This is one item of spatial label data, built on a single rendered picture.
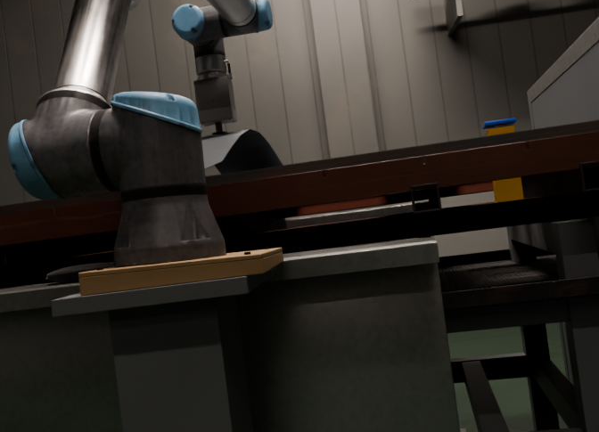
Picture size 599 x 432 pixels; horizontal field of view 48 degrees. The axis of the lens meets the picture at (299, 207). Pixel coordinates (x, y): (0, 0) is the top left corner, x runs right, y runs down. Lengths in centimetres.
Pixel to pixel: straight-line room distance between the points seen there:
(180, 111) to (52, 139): 18
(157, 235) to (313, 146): 352
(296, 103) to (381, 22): 75
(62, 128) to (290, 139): 347
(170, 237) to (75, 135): 19
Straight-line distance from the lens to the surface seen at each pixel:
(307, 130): 437
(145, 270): 84
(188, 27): 158
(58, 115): 99
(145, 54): 465
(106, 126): 93
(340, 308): 121
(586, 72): 156
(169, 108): 91
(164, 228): 88
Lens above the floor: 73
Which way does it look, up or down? 1 degrees up
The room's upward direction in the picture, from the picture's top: 7 degrees counter-clockwise
